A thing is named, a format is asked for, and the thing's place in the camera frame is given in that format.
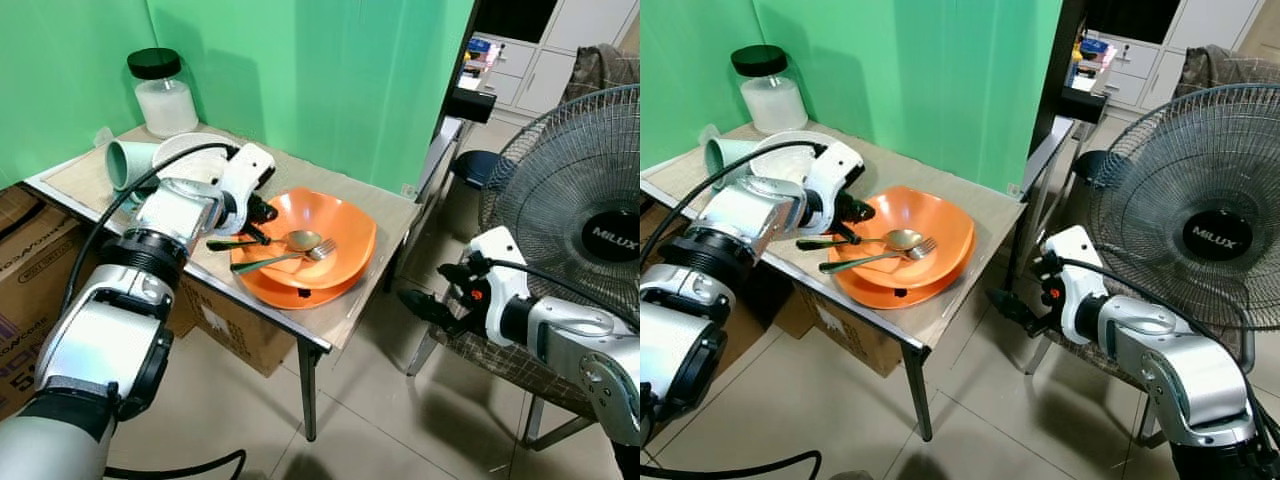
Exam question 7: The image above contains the green backdrop cloth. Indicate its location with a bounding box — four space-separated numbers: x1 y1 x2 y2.
0 0 477 198
640 0 1065 196

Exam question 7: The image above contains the gold spoon with green handle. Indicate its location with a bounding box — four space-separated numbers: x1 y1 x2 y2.
206 230 324 254
797 228 924 253

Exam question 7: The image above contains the pale green cup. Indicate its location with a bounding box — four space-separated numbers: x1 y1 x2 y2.
105 139 162 192
703 137 758 192

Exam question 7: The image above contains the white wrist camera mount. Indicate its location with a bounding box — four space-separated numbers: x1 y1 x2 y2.
1040 225 1107 347
466 226 532 343
803 140 867 237
214 143 278 237

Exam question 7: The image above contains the beige table with metal legs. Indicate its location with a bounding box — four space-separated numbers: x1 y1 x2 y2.
21 123 422 443
640 121 1027 443

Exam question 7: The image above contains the black floor cable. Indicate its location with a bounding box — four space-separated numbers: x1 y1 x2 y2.
640 450 824 480
103 449 248 480

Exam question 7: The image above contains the glass jar with black lid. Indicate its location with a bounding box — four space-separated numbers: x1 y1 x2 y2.
730 44 808 137
126 47 200 140

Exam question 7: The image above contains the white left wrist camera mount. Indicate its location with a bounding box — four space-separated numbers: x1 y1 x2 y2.
803 140 867 237
214 143 278 237

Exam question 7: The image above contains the black round stool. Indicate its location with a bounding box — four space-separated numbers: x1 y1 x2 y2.
1074 149 1113 189
449 149 504 193

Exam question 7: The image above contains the white cabinet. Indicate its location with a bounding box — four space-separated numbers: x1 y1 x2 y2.
1074 0 1280 113
466 0 641 119

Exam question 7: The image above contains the woven seat chair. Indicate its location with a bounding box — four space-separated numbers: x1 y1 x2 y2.
404 308 607 453

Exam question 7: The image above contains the grey patterned sofa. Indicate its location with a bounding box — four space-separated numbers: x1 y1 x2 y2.
563 43 641 104
1173 43 1280 101

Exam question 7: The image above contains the white bowl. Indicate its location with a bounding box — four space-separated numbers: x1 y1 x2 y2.
749 130 832 187
150 132 242 188

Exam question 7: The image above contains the gold fork with green handle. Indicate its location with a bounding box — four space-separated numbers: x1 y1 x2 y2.
229 238 339 275
819 237 939 275

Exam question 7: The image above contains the small brown cardboard box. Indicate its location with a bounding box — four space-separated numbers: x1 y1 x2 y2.
772 285 907 379
168 272 299 379

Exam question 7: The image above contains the black box on stand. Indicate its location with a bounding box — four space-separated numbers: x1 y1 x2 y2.
1059 87 1109 126
442 87 499 126

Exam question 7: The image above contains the black standing fan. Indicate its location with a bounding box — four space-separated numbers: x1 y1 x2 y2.
478 84 641 323
1088 82 1280 333

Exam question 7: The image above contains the orange square plate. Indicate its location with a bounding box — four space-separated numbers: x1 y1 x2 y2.
236 262 367 310
828 185 977 291
230 187 379 292
834 262 963 310

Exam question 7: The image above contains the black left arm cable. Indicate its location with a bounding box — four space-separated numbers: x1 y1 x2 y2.
640 140 828 263
60 141 242 317

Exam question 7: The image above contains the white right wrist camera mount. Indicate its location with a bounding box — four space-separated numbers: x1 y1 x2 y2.
466 226 532 343
1040 225 1107 347

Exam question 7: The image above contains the large printed cardboard box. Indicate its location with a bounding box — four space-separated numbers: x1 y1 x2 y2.
0 184 103 421

